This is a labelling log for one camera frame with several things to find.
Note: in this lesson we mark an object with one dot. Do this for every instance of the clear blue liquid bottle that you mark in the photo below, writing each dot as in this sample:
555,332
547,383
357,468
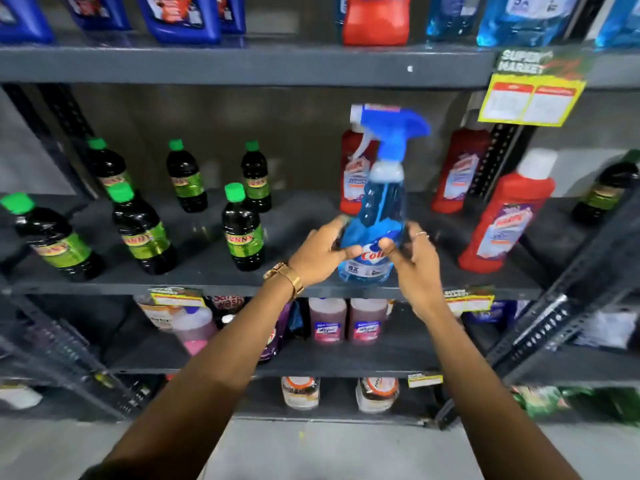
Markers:
525,22
452,17
620,22

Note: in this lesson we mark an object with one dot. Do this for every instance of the clear jar orange label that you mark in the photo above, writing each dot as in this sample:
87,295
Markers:
300,393
377,394

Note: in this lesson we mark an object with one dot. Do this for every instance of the small yellow shelf label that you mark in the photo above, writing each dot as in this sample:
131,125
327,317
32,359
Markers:
177,297
425,380
469,299

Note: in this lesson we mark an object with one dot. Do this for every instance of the group of dark green-capped bottles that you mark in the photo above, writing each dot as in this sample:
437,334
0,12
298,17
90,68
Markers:
142,229

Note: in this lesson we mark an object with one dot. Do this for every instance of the person's left thumb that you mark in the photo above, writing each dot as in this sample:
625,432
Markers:
347,254

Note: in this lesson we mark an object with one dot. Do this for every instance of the white container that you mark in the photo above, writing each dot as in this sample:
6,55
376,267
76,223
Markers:
20,397

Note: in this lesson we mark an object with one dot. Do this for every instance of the grey metal shelf rack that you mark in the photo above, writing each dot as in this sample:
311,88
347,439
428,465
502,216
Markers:
250,64

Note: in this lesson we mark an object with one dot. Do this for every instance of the person's left hand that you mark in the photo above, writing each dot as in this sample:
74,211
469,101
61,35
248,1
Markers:
312,257

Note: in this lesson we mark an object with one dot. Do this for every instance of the gold wristwatch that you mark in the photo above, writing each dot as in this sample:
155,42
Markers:
290,279

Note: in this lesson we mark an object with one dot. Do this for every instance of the blue refill pouch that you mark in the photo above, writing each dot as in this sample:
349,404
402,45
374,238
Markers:
298,317

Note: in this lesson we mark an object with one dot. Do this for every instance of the person's right thumb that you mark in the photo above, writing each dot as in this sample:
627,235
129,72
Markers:
391,249

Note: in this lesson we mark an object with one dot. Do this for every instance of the red plastic jug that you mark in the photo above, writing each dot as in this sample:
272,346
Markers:
376,19

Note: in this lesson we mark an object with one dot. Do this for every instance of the dark blue packet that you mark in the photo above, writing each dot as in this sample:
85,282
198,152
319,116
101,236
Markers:
495,312

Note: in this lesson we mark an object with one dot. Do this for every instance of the person's right forearm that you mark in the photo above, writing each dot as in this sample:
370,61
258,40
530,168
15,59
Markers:
490,399

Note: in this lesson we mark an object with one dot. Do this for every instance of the grey slotted metal rack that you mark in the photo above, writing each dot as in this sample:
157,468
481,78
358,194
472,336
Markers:
575,289

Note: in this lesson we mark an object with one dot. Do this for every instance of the dark liquid bottle green cap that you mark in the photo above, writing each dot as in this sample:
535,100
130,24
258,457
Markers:
605,192

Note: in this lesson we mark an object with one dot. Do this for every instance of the white orange refill pouch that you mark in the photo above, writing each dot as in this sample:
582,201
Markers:
157,314

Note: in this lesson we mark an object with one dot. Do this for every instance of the pink liquid bottle pink label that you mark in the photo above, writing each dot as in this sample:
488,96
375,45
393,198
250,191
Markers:
367,322
327,322

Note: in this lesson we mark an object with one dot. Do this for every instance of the dark blue plastic jug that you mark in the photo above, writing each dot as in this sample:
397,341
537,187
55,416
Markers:
97,12
232,12
180,19
22,19

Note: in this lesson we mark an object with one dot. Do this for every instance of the large yellow price sign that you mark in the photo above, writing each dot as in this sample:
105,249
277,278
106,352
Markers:
532,97

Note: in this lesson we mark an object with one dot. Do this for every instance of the pile of green packets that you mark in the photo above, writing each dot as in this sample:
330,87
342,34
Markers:
575,402

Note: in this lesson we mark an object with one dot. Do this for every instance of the white plastic bag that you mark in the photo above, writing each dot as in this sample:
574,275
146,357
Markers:
607,329

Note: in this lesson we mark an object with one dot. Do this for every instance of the purple refill pouch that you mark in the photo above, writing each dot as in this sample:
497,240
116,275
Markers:
275,334

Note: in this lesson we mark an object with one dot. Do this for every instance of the blue glass cleaner spray bottle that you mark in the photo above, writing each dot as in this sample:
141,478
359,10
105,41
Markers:
375,209

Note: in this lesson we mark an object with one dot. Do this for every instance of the person's right hand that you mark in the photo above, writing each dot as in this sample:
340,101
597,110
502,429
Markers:
420,274

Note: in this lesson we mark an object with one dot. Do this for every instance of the person's left forearm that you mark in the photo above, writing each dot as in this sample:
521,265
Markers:
200,384

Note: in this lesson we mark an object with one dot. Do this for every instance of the red cleaner bottle white cap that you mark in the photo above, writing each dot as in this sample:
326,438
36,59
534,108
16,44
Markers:
460,169
354,174
505,219

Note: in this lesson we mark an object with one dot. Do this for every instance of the white pouch red print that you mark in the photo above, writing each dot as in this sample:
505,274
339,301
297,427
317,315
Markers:
227,307

